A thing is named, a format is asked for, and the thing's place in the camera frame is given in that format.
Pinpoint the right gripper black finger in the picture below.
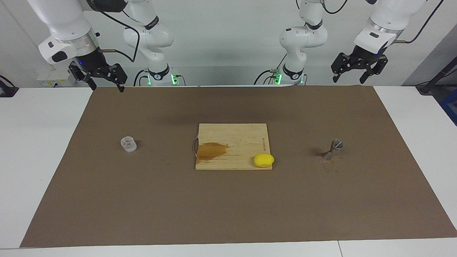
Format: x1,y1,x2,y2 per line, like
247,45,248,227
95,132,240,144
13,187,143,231
69,61,97,90
107,64,128,92

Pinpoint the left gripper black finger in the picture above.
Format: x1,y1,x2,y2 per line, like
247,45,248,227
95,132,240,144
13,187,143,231
331,53,352,83
360,56,388,84

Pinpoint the small clear glass cup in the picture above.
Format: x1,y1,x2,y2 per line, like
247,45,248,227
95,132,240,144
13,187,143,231
120,136,137,153

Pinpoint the metal double jigger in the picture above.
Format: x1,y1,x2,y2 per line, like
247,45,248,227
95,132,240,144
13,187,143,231
322,139,344,162

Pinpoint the black stand leg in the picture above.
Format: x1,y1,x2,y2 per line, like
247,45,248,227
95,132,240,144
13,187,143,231
416,57,457,95

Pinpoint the blue crate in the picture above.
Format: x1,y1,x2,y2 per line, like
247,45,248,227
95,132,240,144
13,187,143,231
440,89,457,126

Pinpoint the yellow lemon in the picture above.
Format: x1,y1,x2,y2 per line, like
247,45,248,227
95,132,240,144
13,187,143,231
253,153,275,168

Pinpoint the wooden cutting board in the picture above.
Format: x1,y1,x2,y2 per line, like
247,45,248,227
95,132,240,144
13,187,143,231
193,124,273,170

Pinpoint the brown table mat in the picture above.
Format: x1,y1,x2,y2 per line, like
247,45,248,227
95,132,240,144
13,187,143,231
20,86,457,248

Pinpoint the white wall outlet box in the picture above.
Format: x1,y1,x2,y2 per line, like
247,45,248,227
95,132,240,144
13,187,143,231
37,70,75,88

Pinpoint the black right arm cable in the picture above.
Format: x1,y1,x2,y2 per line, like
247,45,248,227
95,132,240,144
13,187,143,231
86,0,140,63

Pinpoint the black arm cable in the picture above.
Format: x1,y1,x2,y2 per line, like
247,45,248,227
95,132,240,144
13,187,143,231
321,0,445,44
86,0,140,63

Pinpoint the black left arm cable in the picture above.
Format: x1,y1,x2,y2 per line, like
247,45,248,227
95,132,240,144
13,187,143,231
321,0,445,44

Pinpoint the black clamp mount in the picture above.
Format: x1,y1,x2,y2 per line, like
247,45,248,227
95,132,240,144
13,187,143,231
0,75,19,97

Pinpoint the left arm base cable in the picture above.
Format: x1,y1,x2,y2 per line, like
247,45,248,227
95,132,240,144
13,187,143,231
254,53,288,85

